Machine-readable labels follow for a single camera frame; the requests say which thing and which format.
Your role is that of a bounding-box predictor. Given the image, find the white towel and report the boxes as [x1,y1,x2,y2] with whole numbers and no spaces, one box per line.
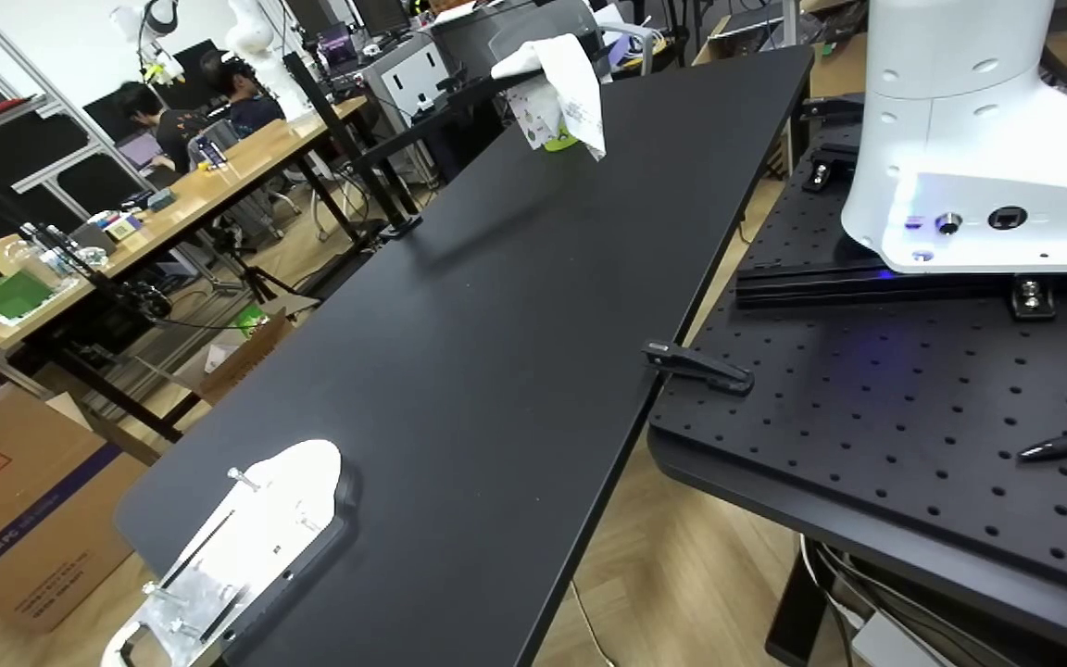
[490,28,610,164]

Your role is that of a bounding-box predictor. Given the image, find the black clamp lever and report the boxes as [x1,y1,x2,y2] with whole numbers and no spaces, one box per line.
[644,341,760,401]

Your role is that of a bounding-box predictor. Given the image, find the grey cabinet with sockets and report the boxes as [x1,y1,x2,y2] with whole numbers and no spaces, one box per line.
[363,32,459,131]

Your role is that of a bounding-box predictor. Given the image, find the long wooden desk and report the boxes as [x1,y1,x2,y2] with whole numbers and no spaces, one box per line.
[0,89,376,357]

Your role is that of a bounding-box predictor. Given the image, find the seated person dark hair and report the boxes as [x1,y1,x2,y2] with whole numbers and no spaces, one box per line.
[113,79,197,173]
[198,53,284,138]

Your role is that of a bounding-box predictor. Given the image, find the black perforated breadboard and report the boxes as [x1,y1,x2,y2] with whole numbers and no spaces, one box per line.
[644,144,1067,667]

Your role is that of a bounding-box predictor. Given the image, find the green flat tray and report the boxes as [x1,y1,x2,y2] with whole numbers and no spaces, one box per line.
[0,268,59,325]

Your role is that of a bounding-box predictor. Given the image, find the brown cardboard box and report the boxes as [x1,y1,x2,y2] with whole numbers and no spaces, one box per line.
[0,383,155,632]

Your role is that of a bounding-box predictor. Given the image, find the white metal plate bracket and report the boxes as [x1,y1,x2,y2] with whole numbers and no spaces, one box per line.
[101,436,360,667]

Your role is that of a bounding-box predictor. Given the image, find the black aluminium rail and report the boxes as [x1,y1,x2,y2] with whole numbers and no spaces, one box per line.
[732,258,1067,316]

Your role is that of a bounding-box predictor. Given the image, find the metal bolt bracket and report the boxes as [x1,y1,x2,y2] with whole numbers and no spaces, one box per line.
[1006,275,1060,325]

